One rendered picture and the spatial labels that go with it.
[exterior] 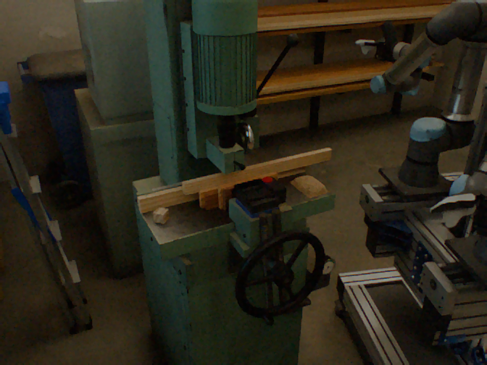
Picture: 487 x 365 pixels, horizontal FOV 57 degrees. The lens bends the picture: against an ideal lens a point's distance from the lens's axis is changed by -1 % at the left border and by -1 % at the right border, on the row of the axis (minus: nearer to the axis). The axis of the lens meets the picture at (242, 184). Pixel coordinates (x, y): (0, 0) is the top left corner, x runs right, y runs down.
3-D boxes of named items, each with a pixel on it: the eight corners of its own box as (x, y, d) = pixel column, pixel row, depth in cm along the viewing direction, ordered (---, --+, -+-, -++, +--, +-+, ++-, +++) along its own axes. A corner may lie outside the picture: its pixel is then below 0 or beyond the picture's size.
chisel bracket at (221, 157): (224, 179, 140) (224, 153, 136) (206, 161, 151) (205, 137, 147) (246, 174, 143) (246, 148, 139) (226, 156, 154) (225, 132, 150)
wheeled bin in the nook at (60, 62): (53, 216, 301) (19, 71, 254) (44, 181, 343) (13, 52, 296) (147, 194, 326) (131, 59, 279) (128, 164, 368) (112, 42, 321)
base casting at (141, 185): (185, 290, 137) (183, 265, 132) (132, 201, 181) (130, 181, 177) (309, 248, 155) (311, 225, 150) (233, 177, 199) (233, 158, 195)
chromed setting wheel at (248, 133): (248, 161, 156) (248, 128, 150) (232, 148, 166) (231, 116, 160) (256, 160, 157) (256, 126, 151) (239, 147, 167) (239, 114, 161)
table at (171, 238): (172, 282, 120) (169, 263, 117) (138, 224, 144) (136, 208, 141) (353, 222, 145) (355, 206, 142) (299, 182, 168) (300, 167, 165)
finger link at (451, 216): (429, 235, 82) (478, 229, 82) (431, 205, 79) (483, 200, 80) (422, 227, 85) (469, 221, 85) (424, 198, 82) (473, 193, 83)
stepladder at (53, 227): (62, 340, 211) (-45, 102, 150) (56, 306, 231) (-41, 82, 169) (97, 326, 217) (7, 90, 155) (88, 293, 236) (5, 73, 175)
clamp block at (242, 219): (248, 248, 128) (248, 221, 124) (227, 224, 138) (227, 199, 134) (293, 235, 134) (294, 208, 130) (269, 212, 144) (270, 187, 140)
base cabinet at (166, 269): (197, 433, 171) (185, 290, 136) (150, 329, 216) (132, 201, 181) (297, 385, 189) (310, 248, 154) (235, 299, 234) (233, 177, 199)
